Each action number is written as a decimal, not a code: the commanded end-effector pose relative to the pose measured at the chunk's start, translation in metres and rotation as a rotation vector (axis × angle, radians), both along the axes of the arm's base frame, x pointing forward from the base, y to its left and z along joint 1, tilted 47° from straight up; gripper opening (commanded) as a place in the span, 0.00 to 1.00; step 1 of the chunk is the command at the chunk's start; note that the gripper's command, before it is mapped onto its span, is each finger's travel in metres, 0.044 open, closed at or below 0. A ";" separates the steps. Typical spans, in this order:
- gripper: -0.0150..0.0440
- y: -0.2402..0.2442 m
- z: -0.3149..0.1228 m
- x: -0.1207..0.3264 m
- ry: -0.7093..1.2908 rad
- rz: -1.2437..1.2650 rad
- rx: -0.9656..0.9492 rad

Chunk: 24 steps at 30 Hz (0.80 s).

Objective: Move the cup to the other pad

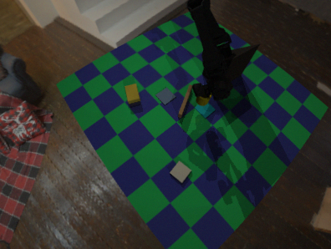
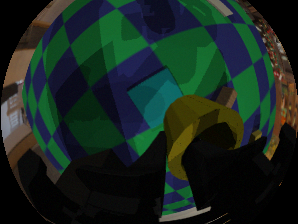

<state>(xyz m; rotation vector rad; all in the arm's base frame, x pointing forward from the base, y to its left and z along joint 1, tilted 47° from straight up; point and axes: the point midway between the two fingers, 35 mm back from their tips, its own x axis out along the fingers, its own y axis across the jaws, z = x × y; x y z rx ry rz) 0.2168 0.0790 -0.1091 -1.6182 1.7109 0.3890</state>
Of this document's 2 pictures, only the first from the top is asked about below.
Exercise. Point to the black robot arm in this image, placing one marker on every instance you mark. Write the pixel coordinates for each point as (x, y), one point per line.
(213, 56)

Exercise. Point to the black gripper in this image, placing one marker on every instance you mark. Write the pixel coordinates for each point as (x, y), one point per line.
(201, 90)

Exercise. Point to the yellow flat block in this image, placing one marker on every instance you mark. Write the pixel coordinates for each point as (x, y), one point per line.
(132, 93)

